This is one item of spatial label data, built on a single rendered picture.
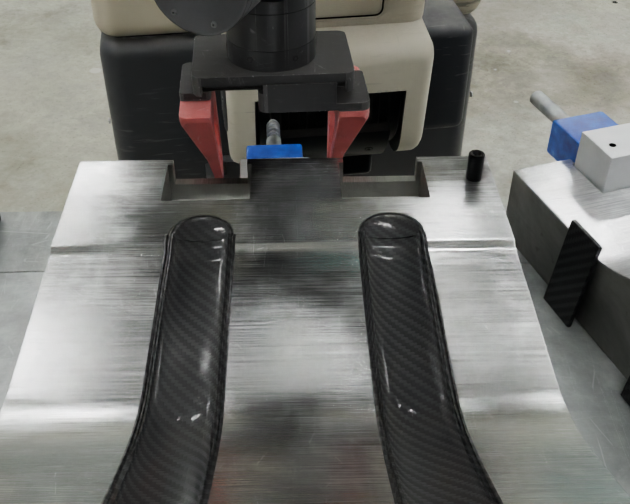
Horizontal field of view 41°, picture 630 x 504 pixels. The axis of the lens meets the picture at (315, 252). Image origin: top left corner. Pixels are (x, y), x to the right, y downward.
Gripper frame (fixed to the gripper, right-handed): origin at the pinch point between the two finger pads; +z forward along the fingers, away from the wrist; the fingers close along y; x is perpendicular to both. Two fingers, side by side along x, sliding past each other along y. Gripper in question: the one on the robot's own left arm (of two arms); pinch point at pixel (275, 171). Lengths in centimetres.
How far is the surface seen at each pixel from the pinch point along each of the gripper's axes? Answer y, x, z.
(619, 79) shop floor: 107, 171, 82
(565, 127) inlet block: 21.0, 0.9, -2.2
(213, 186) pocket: -4.2, -5.4, -2.5
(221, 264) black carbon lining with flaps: -3.5, -14.5, -3.4
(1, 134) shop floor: -70, 152, 82
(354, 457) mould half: 2.2, -29.1, -4.5
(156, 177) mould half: -7.5, -6.6, -4.2
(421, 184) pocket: 9.1, -6.7, -2.8
